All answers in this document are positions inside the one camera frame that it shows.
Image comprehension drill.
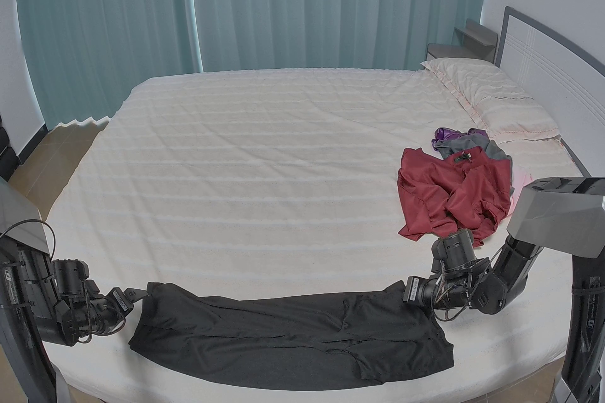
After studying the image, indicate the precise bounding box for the dark red garment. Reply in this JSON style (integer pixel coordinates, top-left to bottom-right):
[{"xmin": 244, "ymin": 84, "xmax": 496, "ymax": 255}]
[{"xmin": 397, "ymin": 146, "xmax": 513, "ymax": 248}]

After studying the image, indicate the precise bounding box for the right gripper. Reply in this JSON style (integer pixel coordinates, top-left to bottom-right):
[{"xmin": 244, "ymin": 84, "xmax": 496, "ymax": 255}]
[{"xmin": 403, "ymin": 276, "xmax": 438, "ymax": 306}]

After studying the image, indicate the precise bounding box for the grey garment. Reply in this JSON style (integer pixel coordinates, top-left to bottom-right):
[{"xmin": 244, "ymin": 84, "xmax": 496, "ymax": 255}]
[{"xmin": 434, "ymin": 129, "xmax": 513, "ymax": 175}]

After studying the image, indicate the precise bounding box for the bed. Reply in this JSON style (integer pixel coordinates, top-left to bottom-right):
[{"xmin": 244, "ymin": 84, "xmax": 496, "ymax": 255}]
[{"xmin": 40, "ymin": 6, "xmax": 605, "ymax": 392}]

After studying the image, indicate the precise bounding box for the black cable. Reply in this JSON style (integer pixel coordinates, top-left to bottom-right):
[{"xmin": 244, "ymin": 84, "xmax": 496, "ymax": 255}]
[{"xmin": 0, "ymin": 218, "xmax": 56, "ymax": 261}]

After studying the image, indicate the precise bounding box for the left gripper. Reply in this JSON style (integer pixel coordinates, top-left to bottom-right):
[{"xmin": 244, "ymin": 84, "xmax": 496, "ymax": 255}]
[{"xmin": 101, "ymin": 287, "xmax": 151, "ymax": 314}]

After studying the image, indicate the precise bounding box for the grey bedside table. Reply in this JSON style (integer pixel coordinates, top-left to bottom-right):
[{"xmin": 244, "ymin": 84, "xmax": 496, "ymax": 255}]
[{"xmin": 425, "ymin": 18, "xmax": 499, "ymax": 62}]

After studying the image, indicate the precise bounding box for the purple garment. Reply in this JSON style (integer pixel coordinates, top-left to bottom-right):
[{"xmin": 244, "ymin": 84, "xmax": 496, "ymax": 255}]
[{"xmin": 430, "ymin": 127, "xmax": 461, "ymax": 151}]

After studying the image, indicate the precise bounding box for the pink garment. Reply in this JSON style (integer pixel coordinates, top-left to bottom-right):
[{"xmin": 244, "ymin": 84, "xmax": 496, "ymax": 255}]
[{"xmin": 508, "ymin": 165, "xmax": 537, "ymax": 215}]

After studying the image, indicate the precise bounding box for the cream pillow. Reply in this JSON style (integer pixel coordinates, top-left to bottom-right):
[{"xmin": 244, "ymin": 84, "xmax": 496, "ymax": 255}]
[{"xmin": 420, "ymin": 56, "xmax": 563, "ymax": 143}]

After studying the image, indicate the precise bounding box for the black padded sofa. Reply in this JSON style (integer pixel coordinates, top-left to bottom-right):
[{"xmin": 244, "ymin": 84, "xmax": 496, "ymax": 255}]
[{"xmin": 0, "ymin": 113, "xmax": 22, "ymax": 177}]

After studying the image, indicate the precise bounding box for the black T-shirt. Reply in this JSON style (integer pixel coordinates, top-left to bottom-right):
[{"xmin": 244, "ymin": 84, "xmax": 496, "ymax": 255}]
[{"xmin": 129, "ymin": 281, "xmax": 455, "ymax": 390}]

